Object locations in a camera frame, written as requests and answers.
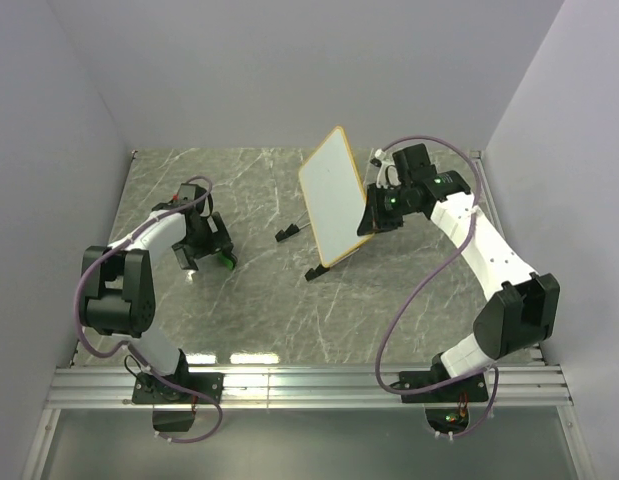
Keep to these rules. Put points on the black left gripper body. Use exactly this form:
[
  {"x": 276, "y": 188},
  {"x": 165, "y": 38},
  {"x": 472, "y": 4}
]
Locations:
[{"x": 204, "y": 241}]

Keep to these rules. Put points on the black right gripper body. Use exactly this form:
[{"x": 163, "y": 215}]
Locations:
[{"x": 393, "y": 204}]

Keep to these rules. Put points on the green whiteboard eraser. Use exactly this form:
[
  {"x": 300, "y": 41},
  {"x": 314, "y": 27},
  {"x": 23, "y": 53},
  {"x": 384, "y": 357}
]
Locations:
[{"x": 228, "y": 259}]

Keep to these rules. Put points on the yellow framed whiteboard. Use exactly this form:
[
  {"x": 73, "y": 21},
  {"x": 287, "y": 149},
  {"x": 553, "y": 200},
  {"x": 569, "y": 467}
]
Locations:
[{"x": 335, "y": 198}]

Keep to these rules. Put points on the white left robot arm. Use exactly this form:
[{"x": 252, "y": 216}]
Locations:
[{"x": 116, "y": 295}]

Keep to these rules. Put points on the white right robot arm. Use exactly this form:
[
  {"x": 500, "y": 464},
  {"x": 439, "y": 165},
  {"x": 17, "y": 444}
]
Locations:
[{"x": 521, "y": 304}]

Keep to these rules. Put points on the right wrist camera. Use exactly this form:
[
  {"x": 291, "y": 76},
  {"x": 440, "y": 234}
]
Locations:
[{"x": 413, "y": 164}]

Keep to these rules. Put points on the wire whiteboard stand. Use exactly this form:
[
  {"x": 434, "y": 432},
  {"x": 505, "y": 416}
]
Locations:
[{"x": 304, "y": 250}]

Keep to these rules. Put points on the aluminium right side rail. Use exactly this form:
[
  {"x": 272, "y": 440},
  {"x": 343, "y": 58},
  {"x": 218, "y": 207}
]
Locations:
[{"x": 533, "y": 354}]

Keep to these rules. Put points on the aluminium rail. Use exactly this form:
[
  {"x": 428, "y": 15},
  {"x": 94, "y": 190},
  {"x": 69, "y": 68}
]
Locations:
[
  {"x": 295, "y": 388},
  {"x": 533, "y": 354}
]

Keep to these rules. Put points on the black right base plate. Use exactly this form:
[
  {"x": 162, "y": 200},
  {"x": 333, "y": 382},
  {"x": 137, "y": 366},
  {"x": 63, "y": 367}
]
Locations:
[{"x": 472, "y": 389}]

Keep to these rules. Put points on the aluminium front rail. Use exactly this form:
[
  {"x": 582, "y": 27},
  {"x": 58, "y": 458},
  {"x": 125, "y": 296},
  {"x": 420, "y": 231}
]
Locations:
[{"x": 295, "y": 388}]

